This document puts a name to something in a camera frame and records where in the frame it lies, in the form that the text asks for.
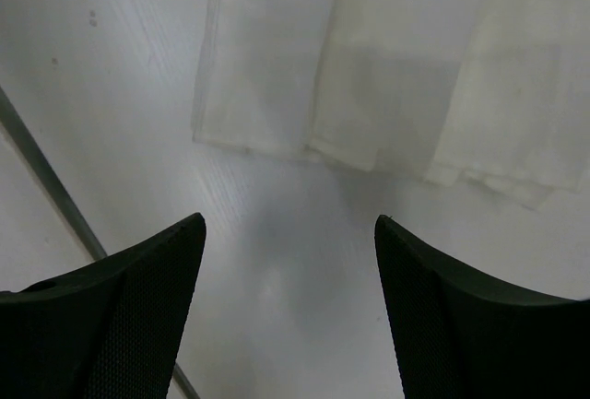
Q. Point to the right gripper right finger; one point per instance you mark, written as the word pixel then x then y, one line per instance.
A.
pixel 461 333

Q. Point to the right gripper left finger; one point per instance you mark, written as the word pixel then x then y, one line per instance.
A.
pixel 111 329

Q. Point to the white pleated skirt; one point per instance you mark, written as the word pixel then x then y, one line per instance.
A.
pixel 494 91

